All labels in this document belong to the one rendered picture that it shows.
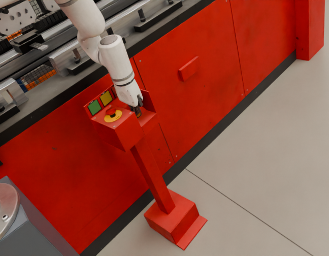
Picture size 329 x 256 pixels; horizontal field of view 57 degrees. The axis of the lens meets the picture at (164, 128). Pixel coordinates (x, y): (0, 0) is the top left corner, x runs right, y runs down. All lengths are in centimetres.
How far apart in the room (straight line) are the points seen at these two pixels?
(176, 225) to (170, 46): 89
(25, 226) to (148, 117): 73
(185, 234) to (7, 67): 118
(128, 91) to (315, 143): 123
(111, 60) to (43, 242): 62
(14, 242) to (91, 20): 62
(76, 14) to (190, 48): 88
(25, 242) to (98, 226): 106
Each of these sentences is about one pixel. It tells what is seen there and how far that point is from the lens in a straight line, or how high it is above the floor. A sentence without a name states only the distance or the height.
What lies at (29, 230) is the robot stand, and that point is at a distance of 65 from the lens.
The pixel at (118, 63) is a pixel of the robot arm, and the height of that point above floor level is 98.
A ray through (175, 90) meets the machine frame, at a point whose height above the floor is 52.
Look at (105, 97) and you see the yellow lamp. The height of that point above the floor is 82.
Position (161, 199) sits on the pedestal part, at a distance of 152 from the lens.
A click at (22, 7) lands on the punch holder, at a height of 119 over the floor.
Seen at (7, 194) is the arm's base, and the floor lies 101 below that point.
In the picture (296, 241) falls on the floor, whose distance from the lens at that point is 160.
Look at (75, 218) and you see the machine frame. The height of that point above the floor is 31.
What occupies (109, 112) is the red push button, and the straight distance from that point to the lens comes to 116.
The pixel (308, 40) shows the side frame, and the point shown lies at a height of 17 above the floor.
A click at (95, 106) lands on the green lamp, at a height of 81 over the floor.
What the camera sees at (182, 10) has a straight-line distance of 166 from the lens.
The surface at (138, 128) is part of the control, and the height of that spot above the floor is 71.
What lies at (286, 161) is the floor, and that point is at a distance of 188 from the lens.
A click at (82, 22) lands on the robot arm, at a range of 96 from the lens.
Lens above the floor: 139
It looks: 37 degrees down
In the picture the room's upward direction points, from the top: 21 degrees counter-clockwise
